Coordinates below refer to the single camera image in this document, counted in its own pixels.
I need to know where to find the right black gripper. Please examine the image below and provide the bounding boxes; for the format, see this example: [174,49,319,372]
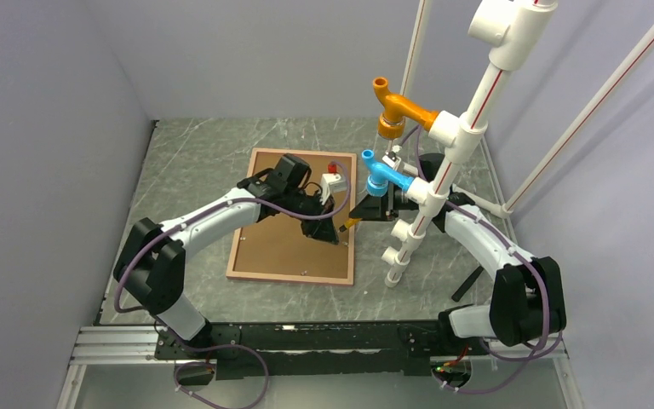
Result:
[349,172,429,222]

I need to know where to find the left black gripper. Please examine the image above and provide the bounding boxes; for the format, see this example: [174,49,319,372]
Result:
[283,187,339,245]

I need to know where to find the pink picture frame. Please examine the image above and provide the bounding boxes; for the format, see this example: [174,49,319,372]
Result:
[226,148,359,285]

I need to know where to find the orange handled screwdriver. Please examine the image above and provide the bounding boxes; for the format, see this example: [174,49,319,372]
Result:
[338,218,360,233]

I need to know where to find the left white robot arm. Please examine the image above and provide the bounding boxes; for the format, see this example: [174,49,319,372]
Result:
[113,153,351,358]

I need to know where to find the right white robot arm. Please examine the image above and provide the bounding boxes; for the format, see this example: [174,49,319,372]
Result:
[361,149,566,354]

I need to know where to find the blue pipe fitting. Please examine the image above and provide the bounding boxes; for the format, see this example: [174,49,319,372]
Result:
[361,149,415,197]

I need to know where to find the orange pipe fitting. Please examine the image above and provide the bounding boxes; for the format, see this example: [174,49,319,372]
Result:
[372,77,439,141]

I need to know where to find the black flat bar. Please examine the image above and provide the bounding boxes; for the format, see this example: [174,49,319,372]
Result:
[450,266,484,302]

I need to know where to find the white diagonal pipe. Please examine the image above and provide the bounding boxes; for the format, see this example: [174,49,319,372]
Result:
[496,23,654,218]

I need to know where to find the white pvc pipe stand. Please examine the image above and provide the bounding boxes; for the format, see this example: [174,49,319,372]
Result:
[383,1,558,287]

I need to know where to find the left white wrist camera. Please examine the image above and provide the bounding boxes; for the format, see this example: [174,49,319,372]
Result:
[319,161,348,205]

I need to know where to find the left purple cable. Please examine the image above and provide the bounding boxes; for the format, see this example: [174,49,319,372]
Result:
[113,162,353,409]

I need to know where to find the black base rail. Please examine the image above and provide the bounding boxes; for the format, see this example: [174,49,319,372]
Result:
[154,320,486,380]

